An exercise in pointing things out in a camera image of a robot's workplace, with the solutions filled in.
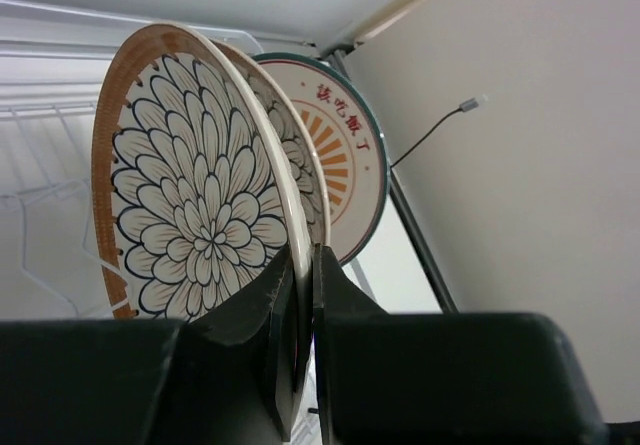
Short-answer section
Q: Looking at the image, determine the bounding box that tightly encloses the white wire dish rack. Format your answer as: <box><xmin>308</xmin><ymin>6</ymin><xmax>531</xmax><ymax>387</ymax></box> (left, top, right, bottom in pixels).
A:
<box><xmin>1</xmin><ymin>1</ymin><xmax>344</xmax><ymax>444</ymax></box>

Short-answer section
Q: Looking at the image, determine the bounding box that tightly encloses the large floral plate orange rim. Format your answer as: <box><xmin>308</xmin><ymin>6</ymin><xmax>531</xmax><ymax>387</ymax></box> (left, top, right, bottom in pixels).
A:
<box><xmin>214</xmin><ymin>40</ymin><xmax>331</xmax><ymax>245</ymax></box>

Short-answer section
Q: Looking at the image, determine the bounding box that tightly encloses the white plate orange sunburst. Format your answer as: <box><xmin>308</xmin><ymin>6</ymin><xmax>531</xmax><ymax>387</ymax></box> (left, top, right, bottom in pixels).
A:
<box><xmin>254</xmin><ymin>52</ymin><xmax>389</xmax><ymax>264</ymax></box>

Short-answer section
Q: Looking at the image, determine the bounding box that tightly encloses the aluminium table frame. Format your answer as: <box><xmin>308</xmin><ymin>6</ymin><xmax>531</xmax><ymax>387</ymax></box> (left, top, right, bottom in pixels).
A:
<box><xmin>314</xmin><ymin>44</ymin><xmax>459</xmax><ymax>314</ymax></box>

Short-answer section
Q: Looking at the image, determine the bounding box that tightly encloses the black wall cable white plug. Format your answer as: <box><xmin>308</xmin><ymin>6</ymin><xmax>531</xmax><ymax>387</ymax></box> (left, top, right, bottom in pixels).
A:
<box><xmin>390</xmin><ymin>94</ymin><xmax>489</xmax><ymax>169</ymax></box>

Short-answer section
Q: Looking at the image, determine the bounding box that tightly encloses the small floral plate orange rim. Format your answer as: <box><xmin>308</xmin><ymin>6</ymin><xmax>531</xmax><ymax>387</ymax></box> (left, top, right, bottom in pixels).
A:
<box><xmin>91</xmin><ymin>23</ymin><xmax>312</xmax><ymax>321</ymax></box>

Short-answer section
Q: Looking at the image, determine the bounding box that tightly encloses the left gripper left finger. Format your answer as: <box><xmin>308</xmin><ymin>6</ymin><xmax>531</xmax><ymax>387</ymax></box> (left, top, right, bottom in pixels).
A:
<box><xmin>1</xmin><ymin>248</ymin><xmax>295</xmax><ymax>444</ymax></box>

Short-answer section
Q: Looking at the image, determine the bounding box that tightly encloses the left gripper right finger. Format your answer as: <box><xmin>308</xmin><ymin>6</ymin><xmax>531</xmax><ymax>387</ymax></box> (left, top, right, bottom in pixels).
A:
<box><xmin>313</xmin><ymin>246</ymin><xmax>609</xmax><ymax>444</ymax></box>

